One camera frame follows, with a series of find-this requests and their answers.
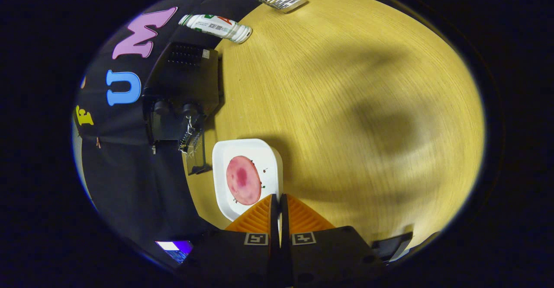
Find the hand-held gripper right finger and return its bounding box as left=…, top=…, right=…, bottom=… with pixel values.
left=279, top=194, right=383, bottom=286

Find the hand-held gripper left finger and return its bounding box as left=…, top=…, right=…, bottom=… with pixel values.
left=175, top=194, right=280, bottom=286

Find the pink ham slice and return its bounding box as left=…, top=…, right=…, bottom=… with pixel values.
left=226, top=156, right=262, bottom=205

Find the white rectangular food tray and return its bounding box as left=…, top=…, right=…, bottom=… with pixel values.
left=212, top=139, right=284, bottom=221

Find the black toaster oven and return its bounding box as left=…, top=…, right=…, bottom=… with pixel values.
left=143, top=42, right=223, bottom=176

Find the lit display screen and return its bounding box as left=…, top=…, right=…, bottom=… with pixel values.
left=156, top=240, right=193, bottom=265

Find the white plastic bottle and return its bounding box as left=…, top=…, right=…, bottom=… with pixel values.
left=178, top=14, right=253, bottom=44

